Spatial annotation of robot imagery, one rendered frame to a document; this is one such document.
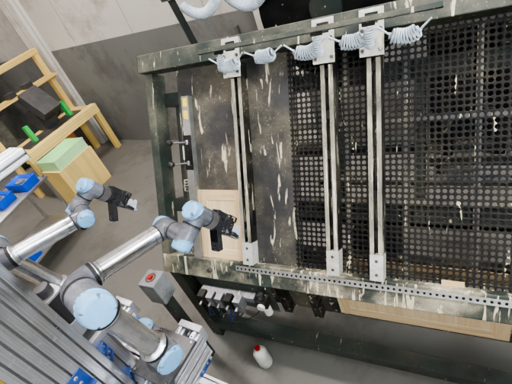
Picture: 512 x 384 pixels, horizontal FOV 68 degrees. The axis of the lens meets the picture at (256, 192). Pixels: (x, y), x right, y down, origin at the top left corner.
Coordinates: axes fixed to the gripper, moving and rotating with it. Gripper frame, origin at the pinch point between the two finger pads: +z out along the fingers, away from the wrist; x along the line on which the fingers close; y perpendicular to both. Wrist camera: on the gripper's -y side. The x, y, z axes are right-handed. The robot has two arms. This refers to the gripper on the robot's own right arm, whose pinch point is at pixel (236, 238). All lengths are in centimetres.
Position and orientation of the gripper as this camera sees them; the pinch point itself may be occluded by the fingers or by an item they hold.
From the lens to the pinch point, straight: 168.8
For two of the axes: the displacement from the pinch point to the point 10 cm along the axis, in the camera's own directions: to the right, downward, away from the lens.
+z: 4.8, 3.5, 8.0
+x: -8.4, -0.8, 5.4
